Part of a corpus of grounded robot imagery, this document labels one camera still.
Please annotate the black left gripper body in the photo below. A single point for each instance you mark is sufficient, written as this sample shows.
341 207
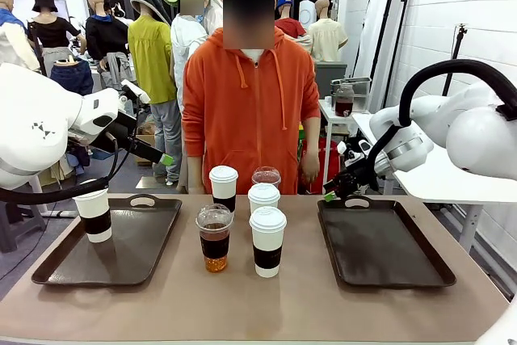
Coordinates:
115 141

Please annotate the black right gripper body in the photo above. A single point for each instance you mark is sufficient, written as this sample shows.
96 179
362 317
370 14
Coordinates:
350 184

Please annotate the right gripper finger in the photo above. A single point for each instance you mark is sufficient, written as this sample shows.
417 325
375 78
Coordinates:
330 197
330 186

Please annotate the white paper coffee cup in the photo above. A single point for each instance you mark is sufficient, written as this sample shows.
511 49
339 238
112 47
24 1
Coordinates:
96 215
263 197
223 185
267 240

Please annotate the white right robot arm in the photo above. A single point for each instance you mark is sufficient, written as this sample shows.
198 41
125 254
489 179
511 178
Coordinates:
476 131

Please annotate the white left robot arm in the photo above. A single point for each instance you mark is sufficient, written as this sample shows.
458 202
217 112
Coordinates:
36 127

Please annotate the dark brown plastic tray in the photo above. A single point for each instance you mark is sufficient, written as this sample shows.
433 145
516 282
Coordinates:
129 240
379 240

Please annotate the person's left hand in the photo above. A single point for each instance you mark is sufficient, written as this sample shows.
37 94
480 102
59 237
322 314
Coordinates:
311 165

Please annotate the person's right hand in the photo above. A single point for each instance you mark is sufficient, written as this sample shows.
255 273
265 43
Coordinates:
196 183

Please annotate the cardboard box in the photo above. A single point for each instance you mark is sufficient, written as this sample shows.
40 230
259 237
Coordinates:
145 143

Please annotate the red bag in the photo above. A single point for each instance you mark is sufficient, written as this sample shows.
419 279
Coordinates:
329 163

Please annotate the small white side table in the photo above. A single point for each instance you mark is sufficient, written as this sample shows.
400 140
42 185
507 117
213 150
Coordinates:
329 119

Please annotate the denim jeans torso mannequin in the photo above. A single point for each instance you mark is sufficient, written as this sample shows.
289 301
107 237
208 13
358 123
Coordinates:
72 76

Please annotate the large white table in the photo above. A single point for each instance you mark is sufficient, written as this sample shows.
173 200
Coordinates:
428 187

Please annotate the glass jar with red liquid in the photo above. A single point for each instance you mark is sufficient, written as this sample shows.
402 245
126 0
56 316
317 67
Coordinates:
344 102

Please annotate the mannequin in yellow-green shirt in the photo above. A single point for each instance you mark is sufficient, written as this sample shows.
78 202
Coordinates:
151 62

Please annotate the mannequin in black hoodie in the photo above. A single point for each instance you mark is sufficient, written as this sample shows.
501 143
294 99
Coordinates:
103 38

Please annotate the clear cup with iced tea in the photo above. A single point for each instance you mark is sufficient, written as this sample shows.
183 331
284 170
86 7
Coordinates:
214 240

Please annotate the person in orange hoodie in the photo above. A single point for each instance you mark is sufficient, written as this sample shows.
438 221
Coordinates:
250 110

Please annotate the grey cabinet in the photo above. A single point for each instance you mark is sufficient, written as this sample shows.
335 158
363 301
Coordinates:
329 78

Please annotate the person in white shirt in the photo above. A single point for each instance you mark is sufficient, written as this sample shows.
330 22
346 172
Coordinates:
187 38

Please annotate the mannequin in black top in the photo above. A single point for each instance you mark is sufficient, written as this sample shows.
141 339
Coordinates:
52 34

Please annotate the grey step stool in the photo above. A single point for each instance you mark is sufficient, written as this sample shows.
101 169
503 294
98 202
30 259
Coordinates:
20 224

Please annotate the mannequin in blue white jacket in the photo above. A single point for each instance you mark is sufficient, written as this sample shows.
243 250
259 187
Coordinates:
12 42

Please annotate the mannequin in beige shirt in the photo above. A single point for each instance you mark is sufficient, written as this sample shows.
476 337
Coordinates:
327 38

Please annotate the black bucket hat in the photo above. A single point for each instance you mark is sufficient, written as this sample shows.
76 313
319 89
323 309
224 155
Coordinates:
44 1

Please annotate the black tripod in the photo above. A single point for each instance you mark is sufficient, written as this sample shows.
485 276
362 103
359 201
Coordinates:
456 54

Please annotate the mannequin in red shirt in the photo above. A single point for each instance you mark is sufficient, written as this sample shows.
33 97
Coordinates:
288 23

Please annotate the blue cap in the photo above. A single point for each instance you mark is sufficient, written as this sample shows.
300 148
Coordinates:
284 1

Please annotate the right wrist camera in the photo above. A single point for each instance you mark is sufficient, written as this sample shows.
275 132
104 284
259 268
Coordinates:
355 153

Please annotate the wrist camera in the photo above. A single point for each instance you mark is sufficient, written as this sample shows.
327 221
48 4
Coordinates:
135 92
355 153

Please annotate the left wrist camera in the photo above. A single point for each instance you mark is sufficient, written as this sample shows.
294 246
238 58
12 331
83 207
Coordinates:
135 92

